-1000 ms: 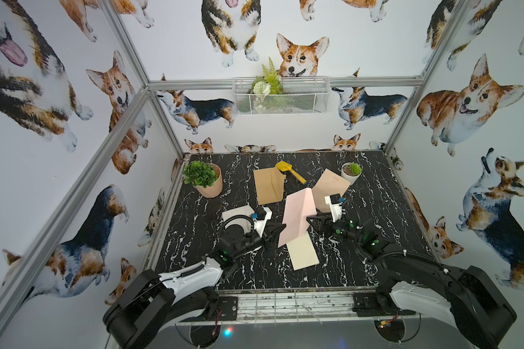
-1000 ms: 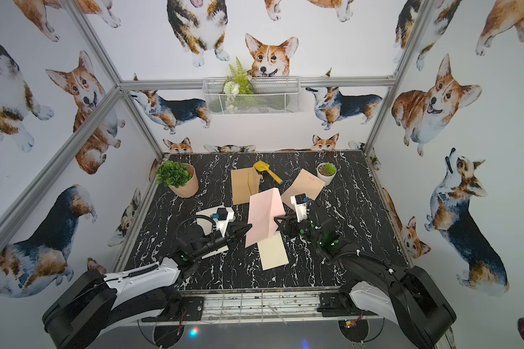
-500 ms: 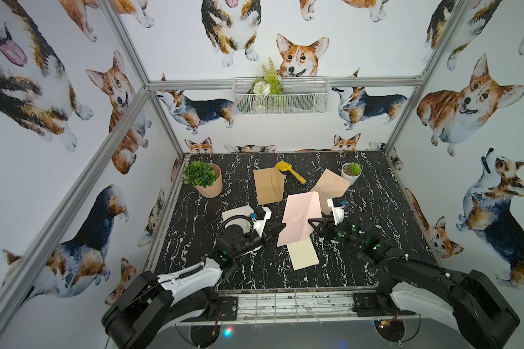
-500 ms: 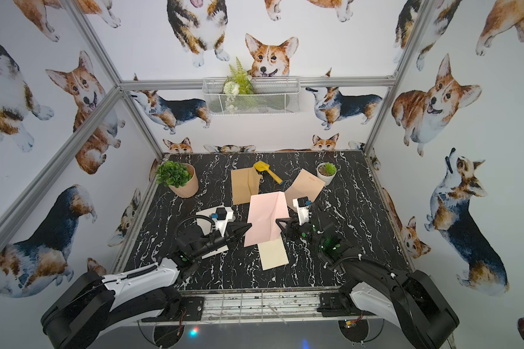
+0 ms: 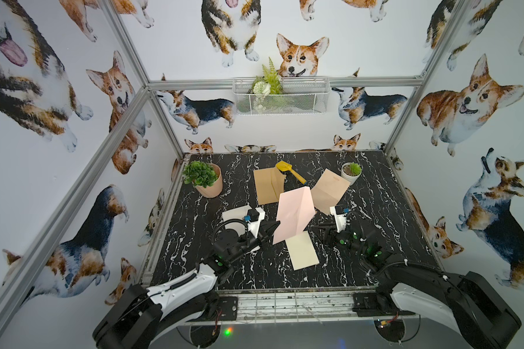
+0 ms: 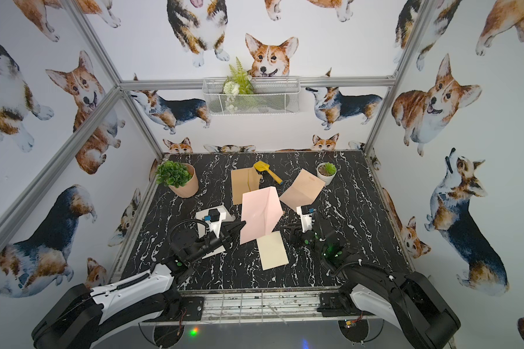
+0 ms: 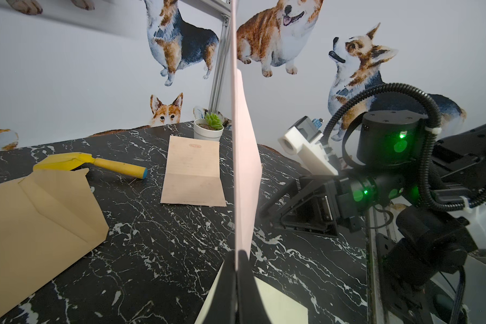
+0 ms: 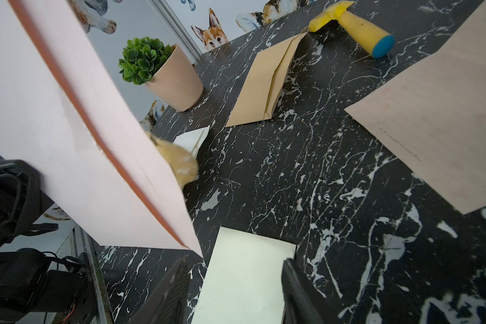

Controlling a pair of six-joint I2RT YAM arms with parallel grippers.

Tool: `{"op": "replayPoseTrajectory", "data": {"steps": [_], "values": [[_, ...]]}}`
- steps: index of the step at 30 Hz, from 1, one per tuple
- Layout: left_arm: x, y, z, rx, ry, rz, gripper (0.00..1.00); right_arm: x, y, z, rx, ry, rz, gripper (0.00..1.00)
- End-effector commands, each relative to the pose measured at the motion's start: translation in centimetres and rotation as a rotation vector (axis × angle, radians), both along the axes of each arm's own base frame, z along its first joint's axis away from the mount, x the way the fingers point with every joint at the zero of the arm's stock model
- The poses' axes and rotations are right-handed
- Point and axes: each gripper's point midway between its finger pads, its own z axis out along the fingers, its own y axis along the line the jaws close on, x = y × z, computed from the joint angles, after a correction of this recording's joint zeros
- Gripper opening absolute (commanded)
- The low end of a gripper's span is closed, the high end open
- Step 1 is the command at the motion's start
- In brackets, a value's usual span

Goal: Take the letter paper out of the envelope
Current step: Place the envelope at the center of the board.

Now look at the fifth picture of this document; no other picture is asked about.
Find fern and white flower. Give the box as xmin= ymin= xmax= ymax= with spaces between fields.
xmin=249 ymin=58 xmax=283 ymax=113

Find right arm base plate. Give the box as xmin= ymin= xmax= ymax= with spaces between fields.
xmin=352 ymin=291 xmax=414 ymax=317

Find pink envelope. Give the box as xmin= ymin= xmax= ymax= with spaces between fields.
xmin=273 ymin=186 xmax=315 ymax=245

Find green plant in terracotta pot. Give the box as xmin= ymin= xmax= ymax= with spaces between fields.
xmin=183 ymin=161 xmax=223 ymax=199

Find small plant in white pot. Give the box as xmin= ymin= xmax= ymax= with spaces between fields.
xmin=341 ymin=162 xmax=362 ymax=186

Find cream letter paper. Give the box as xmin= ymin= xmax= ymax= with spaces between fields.
xmin=311 ymin=170 xmax=350 ymax=215
xmin=285 ymin=231 xmax=320 ymax=270

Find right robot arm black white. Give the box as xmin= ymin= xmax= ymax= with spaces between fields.
xmin=319 ymin=223 xmax=522 ymax=348

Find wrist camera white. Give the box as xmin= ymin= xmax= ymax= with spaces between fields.
xmin=243 ymin=207 xmax=266 ymax=238
xmin=330 ymin=206 xmax=349 ymax=233

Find brown kraft envelope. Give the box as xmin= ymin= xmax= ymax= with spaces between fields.
xmin=253 ymin=167 xmax=285 ymax=206

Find yellow toy shovel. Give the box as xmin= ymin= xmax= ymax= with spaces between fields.
xmin=276 ymin=161 xmax=307 ymax=185

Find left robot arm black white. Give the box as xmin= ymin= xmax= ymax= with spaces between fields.
xmin=93 ymin=217 xmax=280 ymax=348

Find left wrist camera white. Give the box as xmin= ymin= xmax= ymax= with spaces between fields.
xmin=243 ymin=207 xmax=266 ymax=238

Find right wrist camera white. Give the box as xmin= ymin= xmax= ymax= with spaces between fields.
xmin=330 ymin=206 xmax=349 ymax=233

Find white cream envelope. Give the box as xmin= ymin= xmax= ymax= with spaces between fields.
xmin=222 ymin=205 xmax=260 ymax=252

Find white wire wall basket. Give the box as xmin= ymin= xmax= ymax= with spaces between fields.
xmin=232 ymin=77 xmax=331 ymax=115

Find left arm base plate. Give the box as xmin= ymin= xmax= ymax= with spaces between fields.
xmin=183 ymin=295 xmax=239 ymax=322

